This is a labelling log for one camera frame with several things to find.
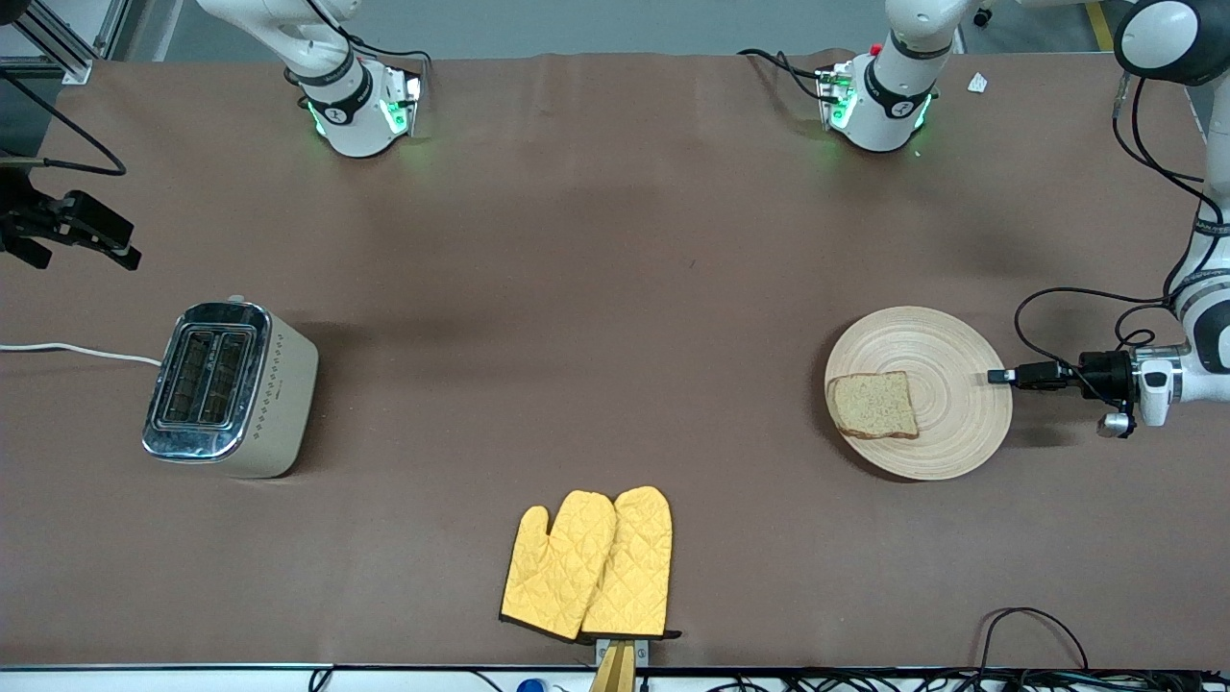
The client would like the aluminium frame profile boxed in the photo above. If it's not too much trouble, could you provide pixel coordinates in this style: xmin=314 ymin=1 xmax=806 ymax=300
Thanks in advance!
xmin=0 ymin=0 xmax=131 ymax=86

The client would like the yellow quilted oven mitt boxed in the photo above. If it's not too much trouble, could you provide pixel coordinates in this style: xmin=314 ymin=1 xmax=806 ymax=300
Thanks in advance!
xmin=579 ymin=485 xmax=683 ymax=643
xmin=499 ymin=490 xmax=618 ymax=643

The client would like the black right base cable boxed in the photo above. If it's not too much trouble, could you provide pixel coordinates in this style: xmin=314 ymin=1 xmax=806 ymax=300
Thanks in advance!
xmin=307 ymin=0 xmax=433 ymax=102

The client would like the black base cable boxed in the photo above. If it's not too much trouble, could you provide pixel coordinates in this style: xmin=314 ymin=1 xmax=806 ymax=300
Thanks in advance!
xmin=738 ymin=48 xmax=839 ymax=102
xmin=307 ymin=0 xmax=433 ymax=102

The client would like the brown table cover sheet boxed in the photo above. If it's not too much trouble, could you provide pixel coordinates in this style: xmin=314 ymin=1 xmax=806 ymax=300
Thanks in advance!
xmin=0 ymin=50 xmax=1230 ymax=672

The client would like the white toaster power cable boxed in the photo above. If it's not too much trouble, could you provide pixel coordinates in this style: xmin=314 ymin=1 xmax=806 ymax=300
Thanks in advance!
xmin=0 ymin=343 xmax=162 ymax=368

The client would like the black left base cable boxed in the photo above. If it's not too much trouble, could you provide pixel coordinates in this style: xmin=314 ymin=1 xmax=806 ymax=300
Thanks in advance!
xmin=738 ymin=48 xmax=839 ymax=102

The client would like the round light wooden plate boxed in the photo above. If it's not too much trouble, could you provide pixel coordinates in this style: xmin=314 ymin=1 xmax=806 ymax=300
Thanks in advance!
xmin=824 ymin=306 xmax=1014 ymax=482

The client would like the chrome and cream toaster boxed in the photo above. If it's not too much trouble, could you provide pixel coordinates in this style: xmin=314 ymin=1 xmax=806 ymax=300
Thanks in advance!
xmin=141 ymin=294 xmax=320 ymax=480

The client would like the brown toast slice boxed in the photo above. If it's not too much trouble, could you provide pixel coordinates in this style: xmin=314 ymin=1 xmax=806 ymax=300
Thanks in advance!
xmin=827 ymin=371 xmax=921 ymax=441

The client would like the black looped cable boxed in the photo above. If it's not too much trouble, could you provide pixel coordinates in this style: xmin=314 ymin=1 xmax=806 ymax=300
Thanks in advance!
xmin=975 ymin=606 xmax=1092 ymax=674

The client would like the wooden stick with bracket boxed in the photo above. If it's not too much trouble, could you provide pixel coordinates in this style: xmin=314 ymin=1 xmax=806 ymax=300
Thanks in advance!
xmin=588 ymin=636 xmax=651 ymax=692

